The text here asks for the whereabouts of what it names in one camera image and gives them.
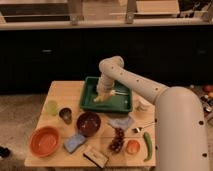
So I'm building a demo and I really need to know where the white brush in tray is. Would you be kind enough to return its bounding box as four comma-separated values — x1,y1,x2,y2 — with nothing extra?
111,90,128,96

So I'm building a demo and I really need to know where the dark red bowl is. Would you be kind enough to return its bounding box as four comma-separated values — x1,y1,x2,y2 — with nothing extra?
76,112,101,137

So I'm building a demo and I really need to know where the green plastic tray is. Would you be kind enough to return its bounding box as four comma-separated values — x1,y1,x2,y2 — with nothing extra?
79,76,133,113

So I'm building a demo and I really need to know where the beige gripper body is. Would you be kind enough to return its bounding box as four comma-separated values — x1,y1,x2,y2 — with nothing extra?
96,77,114,97

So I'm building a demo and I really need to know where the metal fork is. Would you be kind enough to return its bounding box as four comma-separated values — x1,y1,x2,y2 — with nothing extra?
132,122,155,133

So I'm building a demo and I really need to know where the small orange dish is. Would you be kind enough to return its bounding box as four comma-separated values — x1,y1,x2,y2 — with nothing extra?
126,140,140,155

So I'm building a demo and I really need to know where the wooden block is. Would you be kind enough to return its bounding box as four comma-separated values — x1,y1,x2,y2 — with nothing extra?
83,146,108,168

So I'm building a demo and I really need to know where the white cup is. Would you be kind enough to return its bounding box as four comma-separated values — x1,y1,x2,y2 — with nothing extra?
136,99,151,111

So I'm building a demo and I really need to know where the small metal cup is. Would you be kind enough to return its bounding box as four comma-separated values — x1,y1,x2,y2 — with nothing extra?
59,108,72,124

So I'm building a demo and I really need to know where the bunch of purple grapes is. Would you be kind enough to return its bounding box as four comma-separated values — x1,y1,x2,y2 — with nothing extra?
109,128,125,153

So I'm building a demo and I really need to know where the grey cloth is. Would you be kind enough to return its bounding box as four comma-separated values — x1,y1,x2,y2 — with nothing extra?
108,116,134,131

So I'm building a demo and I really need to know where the blue sponge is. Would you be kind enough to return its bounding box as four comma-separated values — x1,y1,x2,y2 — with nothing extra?
64,133,86,154

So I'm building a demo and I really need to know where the green plastic cup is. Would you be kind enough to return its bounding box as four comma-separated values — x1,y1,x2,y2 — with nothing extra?
45,100,58,116

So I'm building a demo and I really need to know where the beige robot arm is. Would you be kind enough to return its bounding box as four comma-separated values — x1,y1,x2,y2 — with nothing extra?
97,56,210,171

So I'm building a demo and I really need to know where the green chili pepper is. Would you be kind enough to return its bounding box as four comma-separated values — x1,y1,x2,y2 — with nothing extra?
143,132,153,162

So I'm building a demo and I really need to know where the wooden table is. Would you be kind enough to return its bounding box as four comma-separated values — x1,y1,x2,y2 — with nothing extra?
24,81,156,169

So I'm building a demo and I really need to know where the orange bowl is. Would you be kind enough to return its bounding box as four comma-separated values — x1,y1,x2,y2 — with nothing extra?
29,126,60,158

